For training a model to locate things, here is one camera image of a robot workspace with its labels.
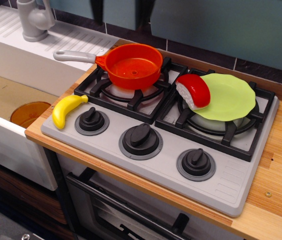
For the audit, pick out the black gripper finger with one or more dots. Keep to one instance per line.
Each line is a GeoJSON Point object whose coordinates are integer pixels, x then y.
{"type": "Point", "coordinates": [97, 10]}
{"type": "Point", "coordinates": [146, 8]}

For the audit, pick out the red white sushi toy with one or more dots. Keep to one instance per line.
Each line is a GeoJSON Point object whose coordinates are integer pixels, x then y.
{"type": "Point", "coordinates": [194, 91]}

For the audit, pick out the grey toy faucet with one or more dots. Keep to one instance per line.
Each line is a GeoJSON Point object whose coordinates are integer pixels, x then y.
{"type": "Point", "coordinates": [35, 22]}

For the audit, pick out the black left burner grate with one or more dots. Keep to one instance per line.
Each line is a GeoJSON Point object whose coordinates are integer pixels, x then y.
{"type": "Point", "coordinates": [141, 104]}

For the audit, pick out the black burner grate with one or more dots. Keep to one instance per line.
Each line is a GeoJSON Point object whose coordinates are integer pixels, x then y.
{"type": "Point", "coordinates": [242, 138]}
{"type": "Point", "coordinates": [141, 104]}

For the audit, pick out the white toy sink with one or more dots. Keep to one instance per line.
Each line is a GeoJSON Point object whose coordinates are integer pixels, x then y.
{"type": "Point", "coordinates": [29, 73]}

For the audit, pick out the yellow plastic banana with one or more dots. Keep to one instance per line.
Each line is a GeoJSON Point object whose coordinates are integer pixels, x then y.
{"type": "Point", "coordinates": [64, 106]}

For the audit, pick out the black left stove knob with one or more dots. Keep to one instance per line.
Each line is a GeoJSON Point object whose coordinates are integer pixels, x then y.
{"type": "Point", "coordinates": [92, 122]}

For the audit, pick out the black stove knob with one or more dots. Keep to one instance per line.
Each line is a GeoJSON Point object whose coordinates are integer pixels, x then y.
{"type": "Point", "coordinates": [196, 165]}
{"type": "Point", "coordinates": [141, 142]}
{"type": "Point", "coordinates": [92, 122]}

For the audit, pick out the light green plastic plate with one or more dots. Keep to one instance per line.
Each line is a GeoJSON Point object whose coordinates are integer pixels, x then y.
{"type": "Point", "coordinates": [231, 98]}

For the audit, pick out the amber plastic bowl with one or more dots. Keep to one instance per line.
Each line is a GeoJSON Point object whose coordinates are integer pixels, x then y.
{"type": "Point", "coordinates": [27, 113]}

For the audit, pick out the black middle stove knob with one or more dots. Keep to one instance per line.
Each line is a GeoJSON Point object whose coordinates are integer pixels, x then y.
{"type": "Point", "coordinates": [141, 142]}

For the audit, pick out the black right burner grate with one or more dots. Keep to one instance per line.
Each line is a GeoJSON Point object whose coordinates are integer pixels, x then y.
{"type": "Point", "coordinates": [242, 138]}

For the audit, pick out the grey toy stove top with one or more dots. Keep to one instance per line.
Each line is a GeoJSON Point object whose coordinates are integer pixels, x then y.
{"type": "Point", "coordinates": [226, 191]}

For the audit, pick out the black right stove knob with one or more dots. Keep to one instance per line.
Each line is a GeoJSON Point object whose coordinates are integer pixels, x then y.
{"type": "Point", "coordinates": [196, 165]}

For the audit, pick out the toy oven door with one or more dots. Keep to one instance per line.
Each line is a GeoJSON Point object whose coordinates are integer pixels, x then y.
{"type": "Point", "coordinates": [84, 184]}

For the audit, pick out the orange pot grey handle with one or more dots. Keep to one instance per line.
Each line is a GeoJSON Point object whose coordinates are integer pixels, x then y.
{"type": "Point", "coordinates": [132, 66]}

